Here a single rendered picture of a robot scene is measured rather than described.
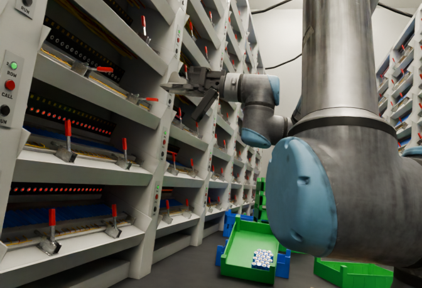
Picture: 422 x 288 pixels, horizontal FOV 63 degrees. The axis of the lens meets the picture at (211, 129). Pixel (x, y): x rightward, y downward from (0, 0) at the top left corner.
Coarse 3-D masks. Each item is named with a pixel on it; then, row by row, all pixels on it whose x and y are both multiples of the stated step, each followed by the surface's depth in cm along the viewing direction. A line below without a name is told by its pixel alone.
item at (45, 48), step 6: (42, 48) 70; (48, 48) 72; (48, 54) 70; (54, 54) 74; (60, 54) 75; (60, 60) 73; (66, 60) 77; (72, 60) 79; (96, 78) 88; (102, 78) 91; (102, 84) 93; (108, 84) 95; (114, 84) 97; (114, 90) 95; (120, 90) 101; (126, 96) 105; (144, 102) 117
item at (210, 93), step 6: (210, 90) 107; (204, 96) 107; (210, 96) 107; (216, 96) 109; (204, 102) 107; (210, 102) 108; (198, 108) 107; (204, 108) 107; (192, 114) 107; (198, 114) 107; (204, 114) 110; (198, 120) 109
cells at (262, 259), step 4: (256, 252) 132; (260, 252) 132; (264, 252) 132; (268, 252) 132; (256, 256) 130; (260, 256) 130; (264, 256) 130; (268, 256) 130; (272, 256) 130; (252, 260) 129; (256, 260) 127; (260, 260) 128; (264, 260) 128; (268, 260) 128; (272, 260) 128; (252, 264) 126; (256, 264) 127; (260, 264) 125; (264, 264) 125; (268, 264) 126; (256, 268) 126; (260, 268) 125; (264, 268) 125; (268, 268) 124
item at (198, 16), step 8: (192, 0) 147; (200, 0) 155; (192, 8) 162; (200, 8) 156; (192, 16) 173; (200, 16) 160; (192, 24) 179; (200, 24) 179; (208, 24) 171; (192, 32) 187; (200, 32) 191; (208, 32) 175; (216, 32) 198; (216, 40) 188; (216, 48) 194
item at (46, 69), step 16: (48, 32) 63; (48, 64) 66; (48, 80) 68; (64, 80) 72; (80, 80) 76; (112, 80) 119; (80, 96) 78; (96, 96) 83; (112, 96) 89; (144, 96) 123; (128, 112) 100; (144, 112) 108; (160, 112) 121
